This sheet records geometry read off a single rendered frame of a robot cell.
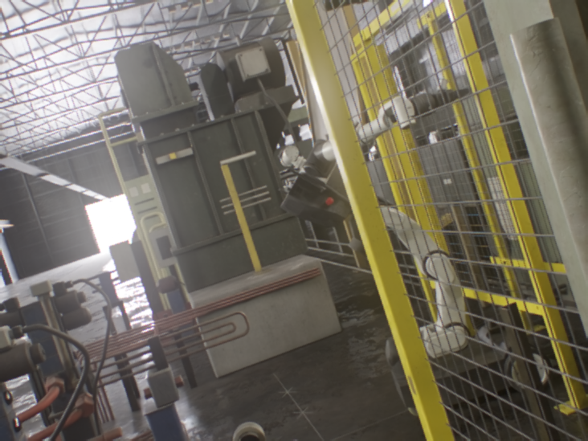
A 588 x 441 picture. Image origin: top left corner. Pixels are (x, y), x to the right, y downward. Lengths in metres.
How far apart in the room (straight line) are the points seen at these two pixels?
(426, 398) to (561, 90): 1.43
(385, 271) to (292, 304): 3.96
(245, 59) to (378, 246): 4.87
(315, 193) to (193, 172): 2.99
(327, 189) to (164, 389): 1.13
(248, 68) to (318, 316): 2.18
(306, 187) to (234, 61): 3.31
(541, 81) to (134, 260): 7.80
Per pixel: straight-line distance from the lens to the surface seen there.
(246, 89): 6.61
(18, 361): 1.15
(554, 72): 0.35
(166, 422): 3.07
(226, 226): 6.29
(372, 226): 1.66
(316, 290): 5.64
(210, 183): 6.29
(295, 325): 5.64
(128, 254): 8.09
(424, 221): 4.14
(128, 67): 6.44
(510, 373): 3.49
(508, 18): 0.42
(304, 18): 1.69
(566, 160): 0.35
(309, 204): 3.37
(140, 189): 10.08
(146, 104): 6.39
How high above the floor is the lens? 1.23
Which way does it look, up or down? 3 degrees down
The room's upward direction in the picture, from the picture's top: 18 degrees counter-clockwise
